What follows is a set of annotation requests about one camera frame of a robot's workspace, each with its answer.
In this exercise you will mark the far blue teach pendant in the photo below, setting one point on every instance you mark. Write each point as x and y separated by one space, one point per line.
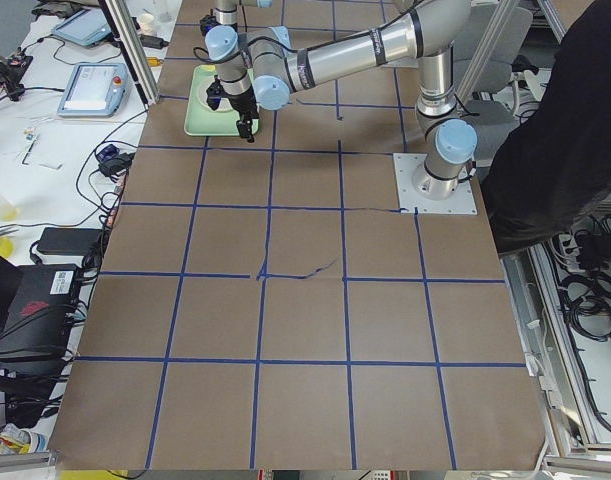
86 28

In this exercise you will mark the white round plate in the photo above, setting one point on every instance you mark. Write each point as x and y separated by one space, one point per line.
208 94

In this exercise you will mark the near blue teach pendant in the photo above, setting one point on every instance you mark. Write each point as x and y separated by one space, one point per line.
94 90

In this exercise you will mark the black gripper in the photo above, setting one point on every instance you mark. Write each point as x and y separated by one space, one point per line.
242 105
233 25

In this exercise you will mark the mint green tray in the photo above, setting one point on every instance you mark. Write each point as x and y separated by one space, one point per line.
200 119

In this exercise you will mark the black power adapter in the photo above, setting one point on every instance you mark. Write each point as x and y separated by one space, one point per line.
67 241

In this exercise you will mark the white lavender cup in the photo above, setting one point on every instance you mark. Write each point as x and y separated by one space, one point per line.
147 24

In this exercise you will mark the gold metal cylinder tool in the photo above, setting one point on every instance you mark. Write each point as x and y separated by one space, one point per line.
155 61

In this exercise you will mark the aluminium frame post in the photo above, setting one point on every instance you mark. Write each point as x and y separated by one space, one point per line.
124 32

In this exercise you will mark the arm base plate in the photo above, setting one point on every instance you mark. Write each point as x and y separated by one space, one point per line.
419 192

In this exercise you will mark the black computer box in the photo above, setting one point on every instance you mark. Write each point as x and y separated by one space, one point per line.
42 313

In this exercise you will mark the person in black clothes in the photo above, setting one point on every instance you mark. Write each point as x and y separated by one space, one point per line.
553 169

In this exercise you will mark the blue teach pendant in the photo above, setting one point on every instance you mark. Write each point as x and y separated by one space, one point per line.
94 90
86 28

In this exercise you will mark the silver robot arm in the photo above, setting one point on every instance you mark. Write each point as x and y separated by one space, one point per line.
225 12
261 70

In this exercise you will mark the grey mesh office chair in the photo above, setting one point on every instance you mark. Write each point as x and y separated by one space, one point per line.
483 54

